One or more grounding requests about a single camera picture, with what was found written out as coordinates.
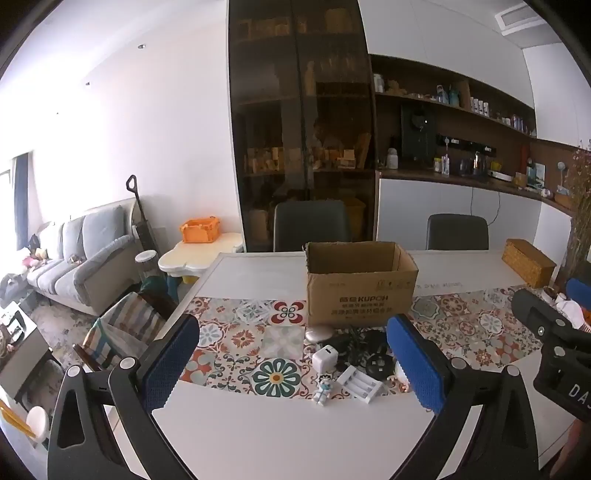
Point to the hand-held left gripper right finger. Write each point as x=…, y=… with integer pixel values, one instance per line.
x=415, y=360

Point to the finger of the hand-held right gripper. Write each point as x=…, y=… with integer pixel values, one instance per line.
x=581, y=293
x=535, y=311

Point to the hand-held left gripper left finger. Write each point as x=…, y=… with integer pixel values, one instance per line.
x=171, y=364

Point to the black round device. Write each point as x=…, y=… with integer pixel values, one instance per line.
x=381, y=367

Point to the white battery holder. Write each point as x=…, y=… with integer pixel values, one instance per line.
x=362, y=385

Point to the brown cardboard box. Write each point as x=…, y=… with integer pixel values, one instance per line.
x=360, y=300

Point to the white charger cube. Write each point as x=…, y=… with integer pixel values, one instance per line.
x=324, y=357

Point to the small robot figurine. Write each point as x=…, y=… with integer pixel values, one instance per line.
x=322, y=392

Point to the silver oval mouse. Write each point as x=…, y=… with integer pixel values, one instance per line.
x=317, y=334

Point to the person's right forearm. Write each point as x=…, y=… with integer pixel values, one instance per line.
x=581, y=454

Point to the white crumpled cloth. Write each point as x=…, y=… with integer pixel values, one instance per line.
x=570, y=311

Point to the woven wicker basket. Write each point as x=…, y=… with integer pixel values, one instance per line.
x=528, y=263

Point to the striped chair cushion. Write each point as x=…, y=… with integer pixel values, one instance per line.
x=124, y=323

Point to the green cloth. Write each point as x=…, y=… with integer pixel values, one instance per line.
x=152, y=284

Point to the dried flower bouquet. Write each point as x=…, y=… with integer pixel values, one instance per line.
x=579, y=207

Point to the patterned floral table mat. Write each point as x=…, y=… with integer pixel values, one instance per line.
x=258, y=341

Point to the cream flower-shaped small table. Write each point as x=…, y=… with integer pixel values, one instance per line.
x=194, y=258

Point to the dark grey dining chair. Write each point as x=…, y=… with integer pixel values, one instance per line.
x=457, y=233
x=311, y=226

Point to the white lower cabinet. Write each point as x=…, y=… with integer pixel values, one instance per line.
x=461, y=203

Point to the orange plastic crate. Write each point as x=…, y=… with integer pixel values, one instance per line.
x=198, y=231

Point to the grey fabric sofa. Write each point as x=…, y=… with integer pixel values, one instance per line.
x=78, y=258

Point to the white cup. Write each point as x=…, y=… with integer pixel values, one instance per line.
x=38, y=422

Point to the upright stick vacuum cleaner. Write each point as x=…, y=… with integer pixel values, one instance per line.
x=141, y=221

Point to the dark low cabinet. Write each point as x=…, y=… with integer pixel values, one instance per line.
x=23, y=364

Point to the yellow plastic object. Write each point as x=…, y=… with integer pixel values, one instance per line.
x=14, y=422

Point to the clear plastic bottle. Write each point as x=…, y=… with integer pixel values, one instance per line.
x=445, y=165

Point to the soft toys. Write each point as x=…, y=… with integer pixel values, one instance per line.
x=34, y=254

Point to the black bag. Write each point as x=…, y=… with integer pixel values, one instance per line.
x=11, y=288

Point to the white thermos bottle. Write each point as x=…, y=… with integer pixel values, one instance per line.
x=392, y=158

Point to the blue window curtain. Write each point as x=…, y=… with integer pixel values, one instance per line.
x=23, y=194

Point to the dark glass display cabinet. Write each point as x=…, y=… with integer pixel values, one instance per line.
x=300, y=138

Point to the ceiling air vent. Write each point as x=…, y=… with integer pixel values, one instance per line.
x=517, y=19

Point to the wooden wall shelf unit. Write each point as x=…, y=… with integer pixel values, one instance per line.
x=489, y=138

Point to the black wall coffee machine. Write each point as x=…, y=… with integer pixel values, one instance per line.
x=418, y=136

